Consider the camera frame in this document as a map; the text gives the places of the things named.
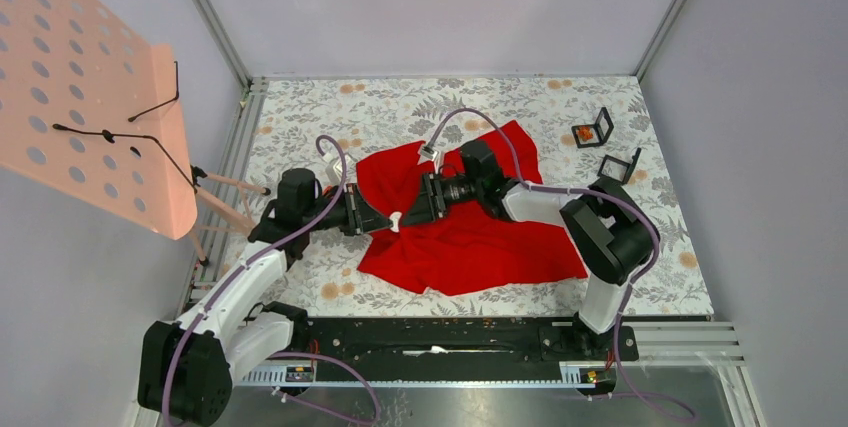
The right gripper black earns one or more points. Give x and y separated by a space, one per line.
431 202

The pink perforated music stand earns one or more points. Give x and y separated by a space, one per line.
91 109

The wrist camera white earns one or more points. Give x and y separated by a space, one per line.
340 169
428 153

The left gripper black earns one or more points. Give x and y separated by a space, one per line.
361 217

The red shirt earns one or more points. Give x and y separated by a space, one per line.
467 251

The black display box with orange brooch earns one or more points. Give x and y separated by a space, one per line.
595 134

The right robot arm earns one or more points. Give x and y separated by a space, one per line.
614 238

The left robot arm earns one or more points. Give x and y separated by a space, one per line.
190 366

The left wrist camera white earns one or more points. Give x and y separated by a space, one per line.
340 169

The round orange white brooch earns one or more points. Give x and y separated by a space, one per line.
395 220

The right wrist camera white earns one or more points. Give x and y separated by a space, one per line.
428 153

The floral table mat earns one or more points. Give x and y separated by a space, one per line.
369 115

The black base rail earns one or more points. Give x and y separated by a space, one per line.
447 351

